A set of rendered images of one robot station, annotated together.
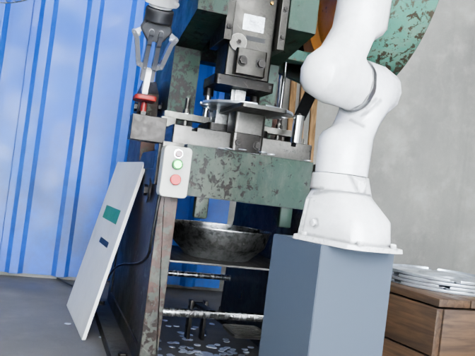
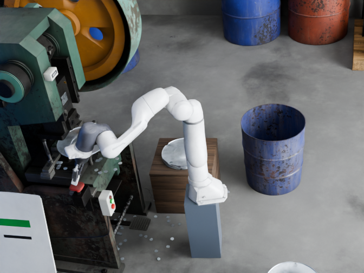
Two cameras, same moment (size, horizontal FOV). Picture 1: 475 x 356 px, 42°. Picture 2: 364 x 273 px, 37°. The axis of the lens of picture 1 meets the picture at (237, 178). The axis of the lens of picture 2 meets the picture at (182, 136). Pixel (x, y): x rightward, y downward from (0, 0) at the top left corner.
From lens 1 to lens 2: 264 cm
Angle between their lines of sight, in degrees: 62
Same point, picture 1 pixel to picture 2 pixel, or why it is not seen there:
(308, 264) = (209, 210)
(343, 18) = (196, 136)
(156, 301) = (114, 245)
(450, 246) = not seen: hidden behind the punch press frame
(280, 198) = (115, 166)
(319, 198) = (202, 189)
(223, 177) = (103, 181)
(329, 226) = (210, 196)
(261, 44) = (69, 104)
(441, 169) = not seen: hidden behind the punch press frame
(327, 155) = (200, 176)
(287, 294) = (200, 219)
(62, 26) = not seen: outside the picture
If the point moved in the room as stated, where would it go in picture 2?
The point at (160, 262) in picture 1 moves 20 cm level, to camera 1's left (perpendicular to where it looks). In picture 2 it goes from (111, 233) to (89, 258)
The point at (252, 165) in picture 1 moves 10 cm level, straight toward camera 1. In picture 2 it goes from (106, 166) to (120, 170)
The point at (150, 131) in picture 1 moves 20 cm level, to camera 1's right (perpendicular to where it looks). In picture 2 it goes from (87, 196) to (110, 173)
